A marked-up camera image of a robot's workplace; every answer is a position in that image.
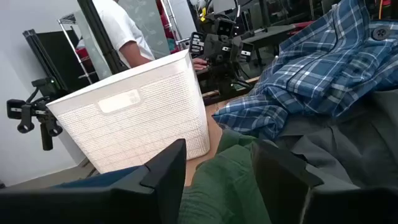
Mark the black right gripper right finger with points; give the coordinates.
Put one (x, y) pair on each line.
(286, 193)

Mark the blue plaid shirt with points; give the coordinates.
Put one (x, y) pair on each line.
(311, 77)

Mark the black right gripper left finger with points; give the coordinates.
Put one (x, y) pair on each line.
(161, 186)

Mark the black metal rig frame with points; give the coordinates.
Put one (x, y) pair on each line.
(99, 37)

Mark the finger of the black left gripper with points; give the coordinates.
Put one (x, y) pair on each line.
(196, 43)
(246, 53)

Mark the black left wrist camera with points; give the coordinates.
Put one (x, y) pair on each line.
(225, 26)

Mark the navy fabric basket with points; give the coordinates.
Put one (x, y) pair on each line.
(102, 180)

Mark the black board panel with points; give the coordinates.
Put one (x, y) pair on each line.
(59, 59)

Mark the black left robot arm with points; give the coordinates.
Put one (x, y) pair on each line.
(227, 77)

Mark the person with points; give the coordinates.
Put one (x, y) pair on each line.
(118, 28)

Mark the green garment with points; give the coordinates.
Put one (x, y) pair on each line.
(224, 180)

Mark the white woven plastic basket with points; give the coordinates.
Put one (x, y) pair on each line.
(140, 124)

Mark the dark grey garment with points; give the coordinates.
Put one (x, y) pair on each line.
(342, 149)

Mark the frosted glass partition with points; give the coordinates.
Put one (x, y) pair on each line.
(146, 25)

